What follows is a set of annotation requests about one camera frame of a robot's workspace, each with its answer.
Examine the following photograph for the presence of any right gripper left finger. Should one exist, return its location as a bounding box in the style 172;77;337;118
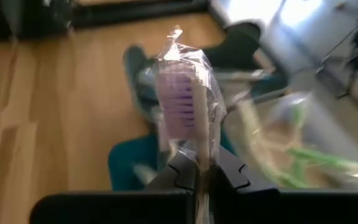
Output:
29;151;198;224

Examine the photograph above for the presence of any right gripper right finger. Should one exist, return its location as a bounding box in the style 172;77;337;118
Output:
209;147;358;224

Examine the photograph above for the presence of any green white toothbrush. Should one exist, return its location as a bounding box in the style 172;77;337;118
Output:
286;147;358;170
237;99;279;175
268;167;313;189

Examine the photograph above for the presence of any purple white toothbrush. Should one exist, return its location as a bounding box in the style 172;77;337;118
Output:
152;25;228;224

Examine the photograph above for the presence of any pale blue plastic bin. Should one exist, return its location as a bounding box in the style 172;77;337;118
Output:
224;91;358;190

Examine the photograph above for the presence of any dark grey plastic bin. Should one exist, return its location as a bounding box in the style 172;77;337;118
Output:
122;45;288;125

